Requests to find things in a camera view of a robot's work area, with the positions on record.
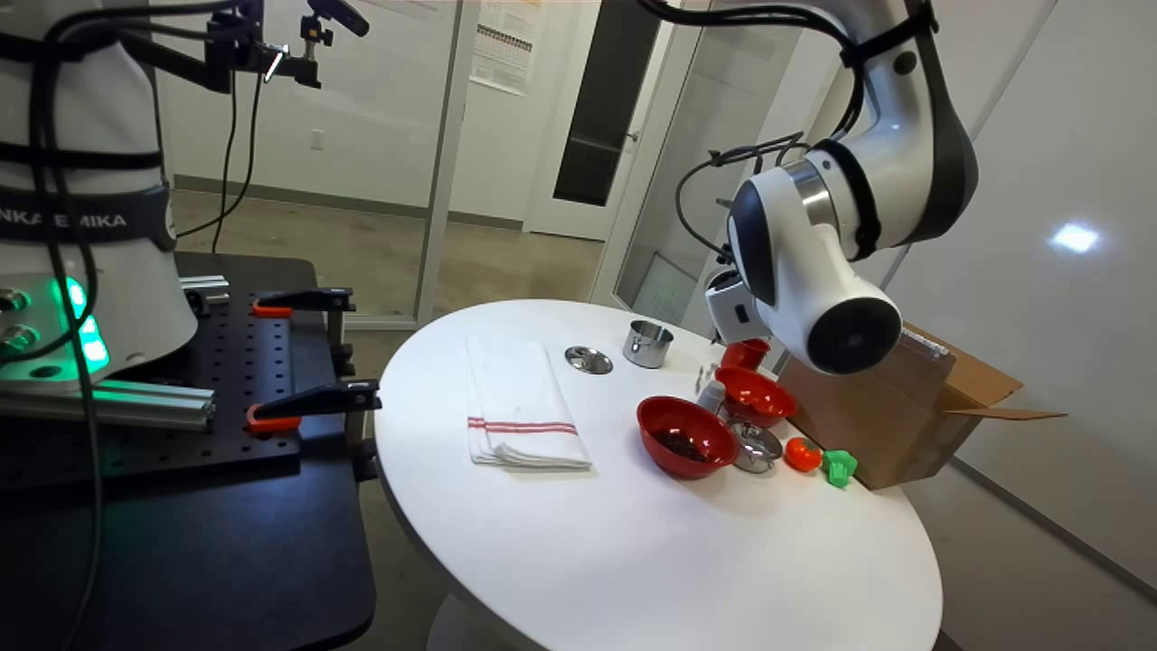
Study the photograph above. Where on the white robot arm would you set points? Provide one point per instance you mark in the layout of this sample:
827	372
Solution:
889	158

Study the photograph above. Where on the large red bowl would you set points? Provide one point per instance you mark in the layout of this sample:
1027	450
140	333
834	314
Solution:
687	440

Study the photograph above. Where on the small red bowl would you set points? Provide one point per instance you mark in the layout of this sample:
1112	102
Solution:
757	395

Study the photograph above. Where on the small steel bowl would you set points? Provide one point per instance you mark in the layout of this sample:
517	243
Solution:
757	450

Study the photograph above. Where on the flat steel dish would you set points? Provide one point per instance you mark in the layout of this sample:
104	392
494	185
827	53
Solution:
587	361

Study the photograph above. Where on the steel cup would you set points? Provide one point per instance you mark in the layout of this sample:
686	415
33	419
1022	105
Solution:
647	344

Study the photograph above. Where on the white towel red stripes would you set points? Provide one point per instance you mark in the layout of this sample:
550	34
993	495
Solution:
527	411

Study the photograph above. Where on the red plastic cup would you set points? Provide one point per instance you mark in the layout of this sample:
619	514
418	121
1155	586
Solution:
744	354

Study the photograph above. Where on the white door glass panel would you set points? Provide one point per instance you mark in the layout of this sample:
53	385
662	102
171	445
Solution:
542	145

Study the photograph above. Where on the orange toy item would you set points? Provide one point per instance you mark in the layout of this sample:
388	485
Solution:
801	454

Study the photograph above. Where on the white paper notice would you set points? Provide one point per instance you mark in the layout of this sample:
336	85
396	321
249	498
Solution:
503	57

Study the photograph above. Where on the green toy item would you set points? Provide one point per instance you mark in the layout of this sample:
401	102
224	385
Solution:
839	468

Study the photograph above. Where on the brown cardboard box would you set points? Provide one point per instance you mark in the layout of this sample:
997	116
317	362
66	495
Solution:
889	422

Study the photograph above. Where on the black perforated work table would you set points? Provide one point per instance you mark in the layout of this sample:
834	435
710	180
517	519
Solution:
183	544

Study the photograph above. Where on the silver aluminium bar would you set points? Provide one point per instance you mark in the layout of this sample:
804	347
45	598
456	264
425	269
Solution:
122	402

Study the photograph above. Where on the white glass partition frame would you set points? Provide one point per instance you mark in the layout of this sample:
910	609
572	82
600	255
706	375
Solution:
439	158

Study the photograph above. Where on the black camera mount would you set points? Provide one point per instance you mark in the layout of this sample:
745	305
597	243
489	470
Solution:
239	38

